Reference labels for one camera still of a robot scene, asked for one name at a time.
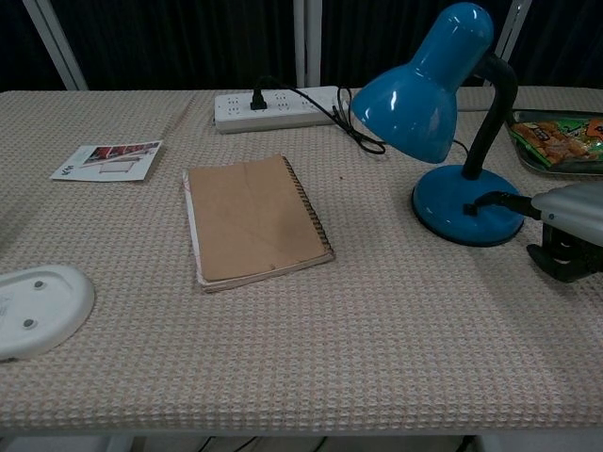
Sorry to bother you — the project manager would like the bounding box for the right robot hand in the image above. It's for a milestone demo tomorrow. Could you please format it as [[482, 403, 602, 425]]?
[[472, 183, 603, 283]]

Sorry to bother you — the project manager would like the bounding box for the blue desk lamp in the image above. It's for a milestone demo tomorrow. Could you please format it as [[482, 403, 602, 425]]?
[[350, 1, 526, 248]]

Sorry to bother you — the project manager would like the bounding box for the white oval plastic object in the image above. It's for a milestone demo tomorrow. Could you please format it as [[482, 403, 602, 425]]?
[[0, 264, 96, 363]]

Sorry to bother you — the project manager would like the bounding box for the metal tray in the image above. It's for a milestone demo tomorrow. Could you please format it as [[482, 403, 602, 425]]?
[[506, 109, 603, 177]]

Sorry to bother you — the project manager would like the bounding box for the green orange snack bag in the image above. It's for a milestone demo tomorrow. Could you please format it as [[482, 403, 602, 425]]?
[[511, 117, 603, 169]]

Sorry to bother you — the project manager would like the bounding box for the beige waffle tablecloth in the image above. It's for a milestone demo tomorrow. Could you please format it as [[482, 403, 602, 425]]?
[[0, 86, 603, 432]]

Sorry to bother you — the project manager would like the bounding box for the white power strip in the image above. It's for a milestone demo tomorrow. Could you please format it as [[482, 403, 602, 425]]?
[[214, 85, 350, 135]]

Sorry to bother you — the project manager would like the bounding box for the brown spiral notebook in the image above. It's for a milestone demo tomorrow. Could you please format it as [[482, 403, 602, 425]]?
[[182, 153, 335, 294]]

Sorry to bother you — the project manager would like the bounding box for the printed paper card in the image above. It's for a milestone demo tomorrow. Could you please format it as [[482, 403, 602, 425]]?
[[49, 139, 163, 183]]

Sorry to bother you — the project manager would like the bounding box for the white slanted frame post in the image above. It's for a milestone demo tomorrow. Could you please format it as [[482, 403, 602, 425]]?
[[22, 0, 90, 91], [482, 0, 533, 89]]

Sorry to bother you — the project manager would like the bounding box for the black power cable with plug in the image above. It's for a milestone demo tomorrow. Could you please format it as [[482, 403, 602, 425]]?
[[249, 75, 470, 156]]

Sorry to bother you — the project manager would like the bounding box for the white vertical frame post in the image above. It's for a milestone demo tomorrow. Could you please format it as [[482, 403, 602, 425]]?
[[292, 0, 323, 89]]

